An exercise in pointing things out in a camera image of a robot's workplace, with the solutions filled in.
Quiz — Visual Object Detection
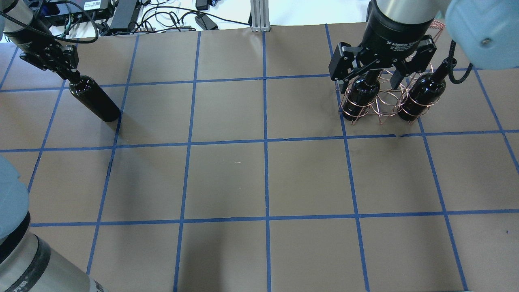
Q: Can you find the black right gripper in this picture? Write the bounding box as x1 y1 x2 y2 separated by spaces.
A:
329 2 438 90

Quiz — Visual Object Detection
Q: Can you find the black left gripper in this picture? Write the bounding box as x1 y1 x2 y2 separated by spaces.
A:
18 28 81 82

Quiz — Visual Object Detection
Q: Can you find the dark wine bottle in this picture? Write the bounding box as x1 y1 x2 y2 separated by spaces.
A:
342 70 382 122
69 75 120 122

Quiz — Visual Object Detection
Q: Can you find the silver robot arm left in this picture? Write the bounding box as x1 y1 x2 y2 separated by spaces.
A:
1 0 120 292

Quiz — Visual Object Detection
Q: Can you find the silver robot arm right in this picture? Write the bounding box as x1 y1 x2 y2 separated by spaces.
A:
328 0 519 88

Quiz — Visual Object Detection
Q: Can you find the dark wine bottle rack end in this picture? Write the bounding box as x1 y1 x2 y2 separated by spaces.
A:
397 57 457 122

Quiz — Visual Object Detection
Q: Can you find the dark wine bottle in rack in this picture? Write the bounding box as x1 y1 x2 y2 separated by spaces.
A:
342 70 382 122

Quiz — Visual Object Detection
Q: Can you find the black power adapter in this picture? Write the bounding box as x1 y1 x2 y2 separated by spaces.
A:
194 14 219 31

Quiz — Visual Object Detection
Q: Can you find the copper wire wine basket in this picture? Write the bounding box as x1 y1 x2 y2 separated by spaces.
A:
334 19 445 125

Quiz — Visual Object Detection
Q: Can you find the aluminium frame post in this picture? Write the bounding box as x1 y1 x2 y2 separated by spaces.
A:
250 0 271 32

